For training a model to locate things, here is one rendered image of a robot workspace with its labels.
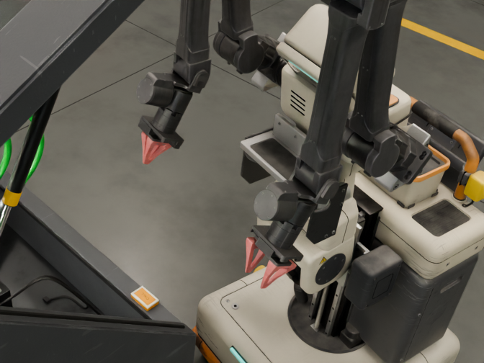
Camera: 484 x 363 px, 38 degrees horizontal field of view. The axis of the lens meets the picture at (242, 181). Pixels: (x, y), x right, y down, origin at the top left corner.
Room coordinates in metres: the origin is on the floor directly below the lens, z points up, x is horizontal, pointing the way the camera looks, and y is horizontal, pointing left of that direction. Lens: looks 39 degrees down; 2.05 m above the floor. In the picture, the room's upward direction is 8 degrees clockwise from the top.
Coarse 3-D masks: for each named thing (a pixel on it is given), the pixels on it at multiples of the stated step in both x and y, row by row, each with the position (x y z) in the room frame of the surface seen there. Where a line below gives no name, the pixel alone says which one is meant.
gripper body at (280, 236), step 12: (252, 228) 1.03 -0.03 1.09; (264, 228) 1.04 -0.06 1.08; (276, 228) 1.00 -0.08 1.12; (288, 228) 1.00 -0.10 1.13; (300, 228) 1.01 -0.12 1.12; (264, 240) 1.00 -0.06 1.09; (276, 240) 0.99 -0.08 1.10; (288, 240) 0.99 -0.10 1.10; (276, 252) 0.97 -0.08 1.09; (288, 252) 0.98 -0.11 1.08
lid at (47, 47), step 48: (0, 0) 0.74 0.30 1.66; (48, 0) 0.70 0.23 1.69; (96, 0) 0.69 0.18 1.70; (144, 0) 0.72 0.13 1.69; (0, 48) 0.65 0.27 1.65; (48, 48) 0.64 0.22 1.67; (96, 48) 0.67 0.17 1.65; (0, 96) 0.59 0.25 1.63; (48, 96) 0.62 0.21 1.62; (0, 144) 0.57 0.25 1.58
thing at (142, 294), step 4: (136, 292) 0.93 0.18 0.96; (140, 292) 0.93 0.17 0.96; (144, 292) 0.94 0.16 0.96; (132, 296) 0.93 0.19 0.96; (140, 296) 0.92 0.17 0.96; (144, 296) 0.93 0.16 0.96; (148, 296) 0.93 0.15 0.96; (136, 300) 0.92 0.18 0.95; (144, 300) 0.92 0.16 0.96; (148, 300) 0.92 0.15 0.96; (152, 300) 0.92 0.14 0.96; (140, 304) 0.91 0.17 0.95; (148, 304) 0.91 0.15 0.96; (156, 304) 0.92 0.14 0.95; (144, 308) 0.90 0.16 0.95; (148, 308) 0.90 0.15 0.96
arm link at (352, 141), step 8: (352, 136) 1.14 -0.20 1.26; (360, 136) 1.13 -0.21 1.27; (352, 144) 1.13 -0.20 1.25; (360, 144) 1.12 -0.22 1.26; (368, 144) 1.11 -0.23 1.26; (400, 144) 1.16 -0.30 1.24; (352, 152) 1.12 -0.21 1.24; (360, 152) 1.11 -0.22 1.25; (368, 152) 1.10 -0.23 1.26; (352, 160) 1.13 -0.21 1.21; (360, 160) 1.10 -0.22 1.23
